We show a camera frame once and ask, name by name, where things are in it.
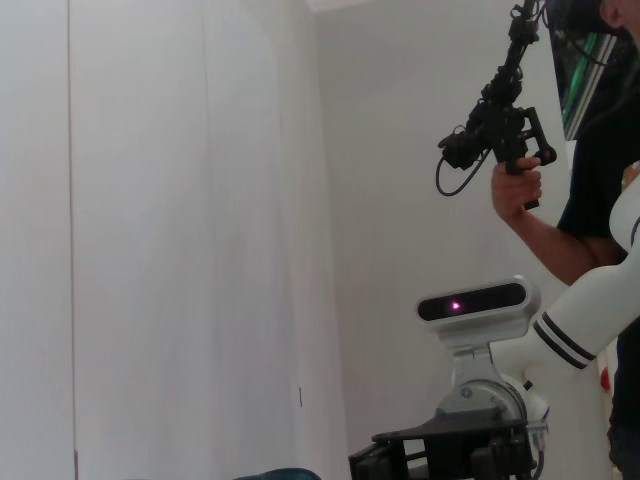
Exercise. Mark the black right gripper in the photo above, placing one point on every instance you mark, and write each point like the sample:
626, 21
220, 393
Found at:
460, 440

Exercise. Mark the dark teal zipper lunch bag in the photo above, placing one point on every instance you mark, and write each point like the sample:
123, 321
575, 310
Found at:
290, 475

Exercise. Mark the black handheld teleoperation controller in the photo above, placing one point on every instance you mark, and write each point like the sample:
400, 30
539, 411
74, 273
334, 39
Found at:
500, 130

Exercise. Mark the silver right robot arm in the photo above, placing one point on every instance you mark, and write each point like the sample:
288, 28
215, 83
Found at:
575, 310

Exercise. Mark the person bare forearm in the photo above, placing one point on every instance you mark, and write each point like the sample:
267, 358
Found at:
555, 247

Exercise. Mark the person bare hand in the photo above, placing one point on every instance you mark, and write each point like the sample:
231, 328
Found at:
515, 192

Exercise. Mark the small red object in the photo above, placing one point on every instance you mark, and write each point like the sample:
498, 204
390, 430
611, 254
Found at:
606, 380

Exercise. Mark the person dark shirt torso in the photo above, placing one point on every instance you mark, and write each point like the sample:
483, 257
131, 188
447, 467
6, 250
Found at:
600, 175

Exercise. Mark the person head black headset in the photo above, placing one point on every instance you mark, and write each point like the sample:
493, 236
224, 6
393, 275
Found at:
590, 15

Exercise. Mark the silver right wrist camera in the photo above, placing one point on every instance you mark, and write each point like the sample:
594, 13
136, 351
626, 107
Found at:
475, 307

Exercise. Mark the aluminium frame green strip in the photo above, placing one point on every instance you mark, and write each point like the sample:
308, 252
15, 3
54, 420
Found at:
585, 85

